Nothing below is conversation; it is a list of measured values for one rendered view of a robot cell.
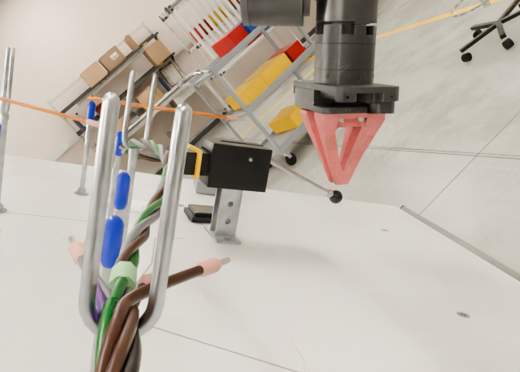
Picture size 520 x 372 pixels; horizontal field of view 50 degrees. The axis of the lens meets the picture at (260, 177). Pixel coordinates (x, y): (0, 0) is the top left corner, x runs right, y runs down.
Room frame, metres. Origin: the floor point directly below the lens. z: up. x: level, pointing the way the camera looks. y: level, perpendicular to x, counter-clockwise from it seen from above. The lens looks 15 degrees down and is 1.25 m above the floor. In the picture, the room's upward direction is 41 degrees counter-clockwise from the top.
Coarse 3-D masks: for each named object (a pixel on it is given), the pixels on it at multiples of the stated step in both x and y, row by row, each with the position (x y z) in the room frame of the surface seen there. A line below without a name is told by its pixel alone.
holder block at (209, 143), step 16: (208, 144) 0.50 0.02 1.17; (224, 144) 0.49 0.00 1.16; (240, 144) 0.50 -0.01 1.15; (256, 144) 0.52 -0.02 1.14; (224, 160) 0.48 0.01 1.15; (240, 160) 0.49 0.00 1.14; (256, 160) 0.49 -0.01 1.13; (208, 176) 0.48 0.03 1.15; (224, 176) 0.49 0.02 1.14; (240, 176) 0.49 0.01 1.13; (256, 176) 0.49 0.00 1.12
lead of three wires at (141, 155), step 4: (128, 144) 0.41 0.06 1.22; (120, 148) 0.44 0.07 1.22; (124, 148) 0.43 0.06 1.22; (124, 152) 0.45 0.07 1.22; (140, 152) 0.48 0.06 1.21; (144, 152) 0.48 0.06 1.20; (140, 156) 0.48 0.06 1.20; (144, 156) 0.48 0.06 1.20; (148, 156) 0.48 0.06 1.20; (152, 156) 0.49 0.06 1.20; (156, 156) 0.49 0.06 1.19; (148, 160) 0.48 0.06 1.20; (152, 160) 0.49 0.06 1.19; (156, 160) 0.49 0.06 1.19; (160, 160) 0.49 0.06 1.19
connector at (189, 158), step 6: (168, 150) 0.50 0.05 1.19; (192, 150) 0.49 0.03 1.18; (204, 150) 0.50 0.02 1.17; (186, 156) 0.48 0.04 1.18; (192, 156) 0.48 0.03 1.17; (204, 156) 0.49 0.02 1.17; (186, 162) 0.48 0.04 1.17; (192, 162) 0.48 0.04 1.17; (204, 162) 0.49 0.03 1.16; (186, 168) 0.48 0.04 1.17; (192, 168) 0.48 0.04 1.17; (204, 168) 0.49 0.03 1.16; (186, 174) 0.48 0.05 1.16; (192, 174) 0.48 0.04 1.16; (204, 174) 0.49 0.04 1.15
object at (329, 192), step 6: (276, 162) 0.51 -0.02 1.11; (282, 168) 0.51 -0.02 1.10; (288, 168) 0.52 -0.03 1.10; (294, 174) 0.52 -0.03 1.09; (300, 180) 0.52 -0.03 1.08; (306, 180) 0.52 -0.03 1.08; (312, 186) 0.52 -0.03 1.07; (318, 186) 0.52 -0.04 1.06; (324, 192) 0.52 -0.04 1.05; (330, 192) 0.52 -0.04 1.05
